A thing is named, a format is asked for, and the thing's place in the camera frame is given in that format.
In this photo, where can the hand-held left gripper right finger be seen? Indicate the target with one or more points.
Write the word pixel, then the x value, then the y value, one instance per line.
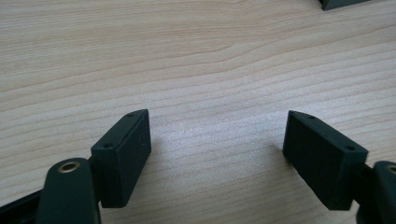
pixel 323 161

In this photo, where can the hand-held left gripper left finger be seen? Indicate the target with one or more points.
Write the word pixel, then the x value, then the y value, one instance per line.
pixel 120 161

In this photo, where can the dark grey block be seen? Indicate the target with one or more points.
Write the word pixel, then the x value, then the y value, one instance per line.
pixel 341 3

